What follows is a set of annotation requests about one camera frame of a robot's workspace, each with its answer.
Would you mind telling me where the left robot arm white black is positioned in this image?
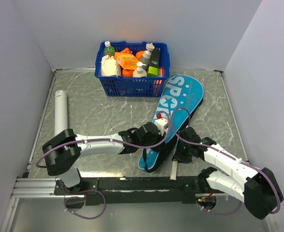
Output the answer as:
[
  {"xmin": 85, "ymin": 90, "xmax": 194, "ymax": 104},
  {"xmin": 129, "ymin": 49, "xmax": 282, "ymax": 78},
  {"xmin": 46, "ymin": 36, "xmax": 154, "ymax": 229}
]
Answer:
[{"xmin": 36, "ymin": 118, "xmax": 169, "ymax": 188}]

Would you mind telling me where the badminton racket white grip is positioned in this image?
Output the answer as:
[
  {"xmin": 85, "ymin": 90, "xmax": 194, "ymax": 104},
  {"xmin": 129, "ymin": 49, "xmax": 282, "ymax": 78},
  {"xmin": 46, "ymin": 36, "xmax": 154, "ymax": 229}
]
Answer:
[{"xmin": 170, "ymin": 160, "xmax": 178, "ymax": 180}]

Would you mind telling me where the blue plastic shopping basket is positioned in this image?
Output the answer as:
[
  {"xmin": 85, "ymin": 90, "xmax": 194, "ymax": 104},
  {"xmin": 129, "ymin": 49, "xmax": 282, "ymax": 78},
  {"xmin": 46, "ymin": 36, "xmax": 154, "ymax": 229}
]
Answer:
[{"xmin": 95, "ymin": 42, "xmax": 170, "ymax": 97}]

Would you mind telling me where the white shuttlecock tube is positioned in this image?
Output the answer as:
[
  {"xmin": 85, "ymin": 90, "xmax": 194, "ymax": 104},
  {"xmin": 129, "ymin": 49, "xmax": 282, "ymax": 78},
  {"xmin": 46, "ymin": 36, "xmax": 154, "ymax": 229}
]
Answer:
[{"xmin": 54, "ymin": 90, "xmax": 68, "ymax": 136}]

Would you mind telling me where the green bottle white cap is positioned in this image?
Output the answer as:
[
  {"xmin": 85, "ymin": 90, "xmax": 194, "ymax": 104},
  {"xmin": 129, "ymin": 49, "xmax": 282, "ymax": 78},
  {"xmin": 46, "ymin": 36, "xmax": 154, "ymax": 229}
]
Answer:
[{"xmin": 104, "ymin": 41, "xmax": 115, "ymax": 57}]

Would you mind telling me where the black green carton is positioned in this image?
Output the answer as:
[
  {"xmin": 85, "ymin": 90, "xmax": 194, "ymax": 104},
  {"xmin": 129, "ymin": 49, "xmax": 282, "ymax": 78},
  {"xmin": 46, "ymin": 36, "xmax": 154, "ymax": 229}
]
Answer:
[{"xmin": 147, "ymin": 49, "xmax": 160, "ymax": 77}]

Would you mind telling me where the blue sport racket bag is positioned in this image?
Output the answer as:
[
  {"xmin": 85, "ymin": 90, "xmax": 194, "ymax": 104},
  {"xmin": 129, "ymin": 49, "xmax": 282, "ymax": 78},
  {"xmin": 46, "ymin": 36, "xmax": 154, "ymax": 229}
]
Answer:
[{"xmin": 138, "ymin": 74, "xmax": 204, "ymax": 173}]

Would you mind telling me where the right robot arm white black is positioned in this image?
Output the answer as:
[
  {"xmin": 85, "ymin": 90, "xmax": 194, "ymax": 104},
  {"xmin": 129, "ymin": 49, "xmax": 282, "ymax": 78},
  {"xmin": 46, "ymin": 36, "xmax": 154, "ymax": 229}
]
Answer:
[{"xmin": 176, "ymin": 127, "xmax": 284, "ymax": 219}]

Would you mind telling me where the white cloth pouch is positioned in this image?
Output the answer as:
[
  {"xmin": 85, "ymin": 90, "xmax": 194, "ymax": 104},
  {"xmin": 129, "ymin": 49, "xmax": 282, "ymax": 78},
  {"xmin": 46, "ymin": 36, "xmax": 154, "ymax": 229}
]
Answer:
[{"xmin": 101, "ymin": 55, "xmax": 119, "ymax": 76}]

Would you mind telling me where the orange snack box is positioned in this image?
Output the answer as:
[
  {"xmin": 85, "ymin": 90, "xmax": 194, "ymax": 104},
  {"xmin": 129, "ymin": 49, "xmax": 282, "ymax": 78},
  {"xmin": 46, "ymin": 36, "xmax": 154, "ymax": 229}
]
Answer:
[{"xmin": 114, "ymin": 47, "xmax": 139, "ymax": 70}]

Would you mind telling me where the orange round fruit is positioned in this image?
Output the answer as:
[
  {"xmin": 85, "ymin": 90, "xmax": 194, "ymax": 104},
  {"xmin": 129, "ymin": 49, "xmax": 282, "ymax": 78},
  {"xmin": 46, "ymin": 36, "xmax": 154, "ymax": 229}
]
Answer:
[{"xmin": 122, "ymin": 69, "xmax": 134, "ymax": 77}]

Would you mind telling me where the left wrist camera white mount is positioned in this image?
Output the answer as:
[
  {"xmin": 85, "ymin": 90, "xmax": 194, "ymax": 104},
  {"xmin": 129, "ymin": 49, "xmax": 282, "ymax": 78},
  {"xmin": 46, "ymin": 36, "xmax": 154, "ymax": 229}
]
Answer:
[{"xmin": 154, "ymin": 113, "xmax": 169, "ymax": 136}]

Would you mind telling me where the white pump lotion bottle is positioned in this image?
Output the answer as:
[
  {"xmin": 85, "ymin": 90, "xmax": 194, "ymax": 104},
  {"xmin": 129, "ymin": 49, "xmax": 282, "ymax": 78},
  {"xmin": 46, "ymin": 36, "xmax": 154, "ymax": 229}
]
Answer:
[{"xmin": 132, "ymin": 61, "xmax": 147, "ymax": 78}]

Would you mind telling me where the grey bottle beige cap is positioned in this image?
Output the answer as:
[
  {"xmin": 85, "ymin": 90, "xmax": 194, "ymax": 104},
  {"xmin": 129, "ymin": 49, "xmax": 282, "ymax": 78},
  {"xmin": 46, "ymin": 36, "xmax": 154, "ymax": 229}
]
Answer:
[{"xmin": 139, "ymin": 43, "xmax": 155, "ymax": 71}]

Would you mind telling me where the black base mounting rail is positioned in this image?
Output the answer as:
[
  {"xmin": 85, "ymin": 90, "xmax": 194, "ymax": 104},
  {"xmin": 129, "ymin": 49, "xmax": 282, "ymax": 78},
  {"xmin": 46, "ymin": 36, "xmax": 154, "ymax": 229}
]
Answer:
[{"xmin": 54, "ymin": 176, "xmax": 212, "ymax": 206}]

